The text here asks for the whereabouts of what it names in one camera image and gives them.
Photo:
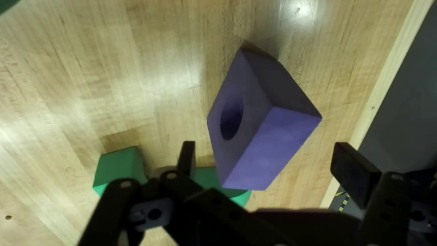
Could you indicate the green half cylinder block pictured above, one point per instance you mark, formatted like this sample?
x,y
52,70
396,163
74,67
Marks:
x,y
208,178

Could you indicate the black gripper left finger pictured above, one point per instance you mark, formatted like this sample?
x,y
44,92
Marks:
x,y
186,161

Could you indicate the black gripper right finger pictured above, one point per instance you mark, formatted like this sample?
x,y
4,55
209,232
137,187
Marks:
x,y
355,174

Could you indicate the small green block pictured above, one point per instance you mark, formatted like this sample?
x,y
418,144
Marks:
x,y
120,164

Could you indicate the purple block with hole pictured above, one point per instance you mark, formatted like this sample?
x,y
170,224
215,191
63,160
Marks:
x,y
258,122

